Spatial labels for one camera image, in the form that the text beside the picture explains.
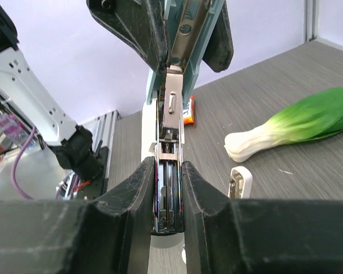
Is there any colourful snack packet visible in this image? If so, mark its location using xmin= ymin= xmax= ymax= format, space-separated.
xmin=183 ymin=95 xmax=196 ymax=127

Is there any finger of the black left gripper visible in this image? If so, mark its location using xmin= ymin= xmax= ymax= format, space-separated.
xmin=86 ymin=0 xmax=169 ymax=74
xmin=203 ymin=2 xmax=234 ymax=72

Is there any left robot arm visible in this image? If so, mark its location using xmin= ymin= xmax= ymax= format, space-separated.
xmin=0 ymin=1 xmax=233 ymax=180

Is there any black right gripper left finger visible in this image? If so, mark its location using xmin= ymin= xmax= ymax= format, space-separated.
xmin=0 ymin=157 xmax=155 ymax=273

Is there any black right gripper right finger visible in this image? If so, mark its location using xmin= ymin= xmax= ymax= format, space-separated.
xmin=182 ymin=161 xmax=343 ymax=273

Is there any green bok choy toy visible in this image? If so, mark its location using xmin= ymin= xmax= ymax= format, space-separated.
xmin=224 ymin=87 xmax=343 ymax=163

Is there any white stapler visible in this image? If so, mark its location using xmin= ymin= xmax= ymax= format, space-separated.
xmin=228 ymin=166 xmax=253 ymax=199

